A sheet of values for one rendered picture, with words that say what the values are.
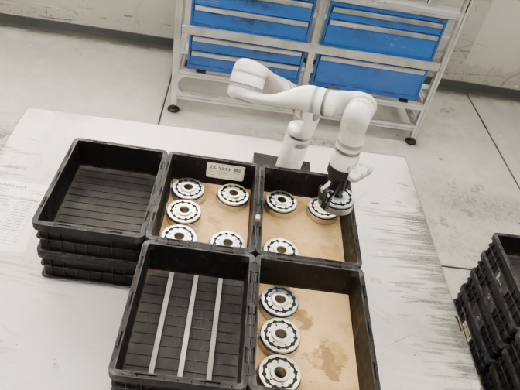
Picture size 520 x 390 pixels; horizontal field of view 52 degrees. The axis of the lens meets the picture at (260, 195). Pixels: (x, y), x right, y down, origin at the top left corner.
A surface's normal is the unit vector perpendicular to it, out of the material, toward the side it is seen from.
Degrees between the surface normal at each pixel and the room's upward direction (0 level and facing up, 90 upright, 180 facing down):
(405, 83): 90
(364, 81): 90
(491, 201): 0
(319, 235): 0
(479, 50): 90
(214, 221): 0
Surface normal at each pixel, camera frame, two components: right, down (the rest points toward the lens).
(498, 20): 0.00, 0.65
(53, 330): 0.15, -0.75
